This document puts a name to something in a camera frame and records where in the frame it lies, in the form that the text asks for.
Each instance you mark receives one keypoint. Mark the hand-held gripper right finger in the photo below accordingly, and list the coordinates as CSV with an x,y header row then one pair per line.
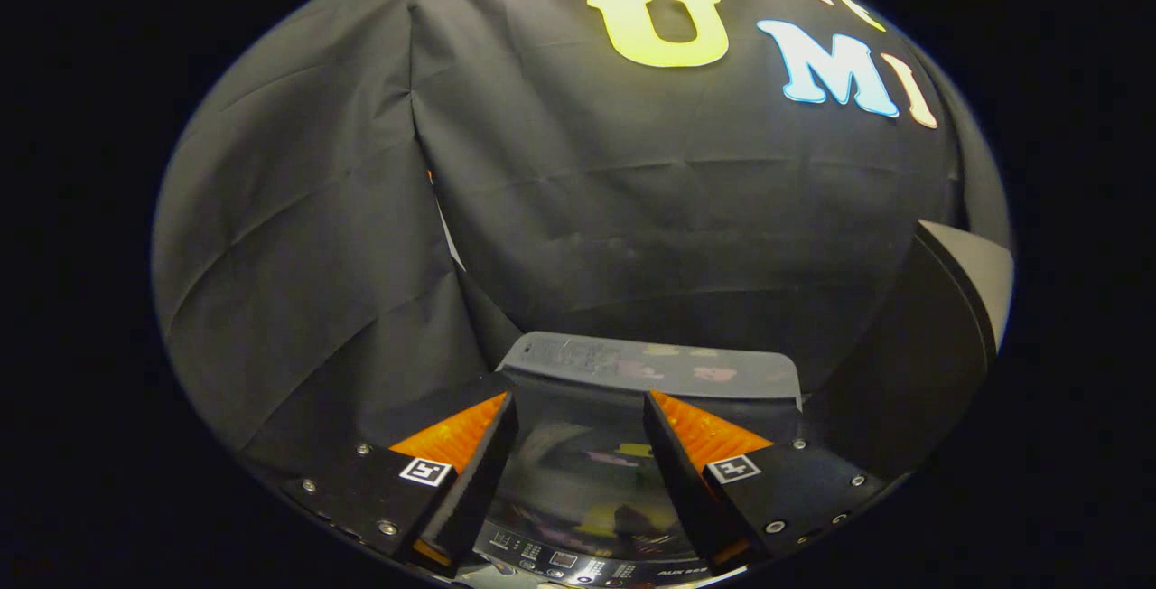
x,y
682,481

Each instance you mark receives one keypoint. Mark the dark washing machine lid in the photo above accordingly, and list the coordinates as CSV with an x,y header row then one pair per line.
x,y
578,444

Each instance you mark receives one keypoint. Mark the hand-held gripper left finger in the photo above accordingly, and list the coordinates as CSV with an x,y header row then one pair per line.
x,y
474,481

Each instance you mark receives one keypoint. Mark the dark grey washing machine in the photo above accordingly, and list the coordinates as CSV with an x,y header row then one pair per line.
x,y
560,354

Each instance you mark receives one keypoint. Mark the black backdrop cloth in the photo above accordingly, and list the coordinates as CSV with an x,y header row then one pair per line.
x,y
587,237

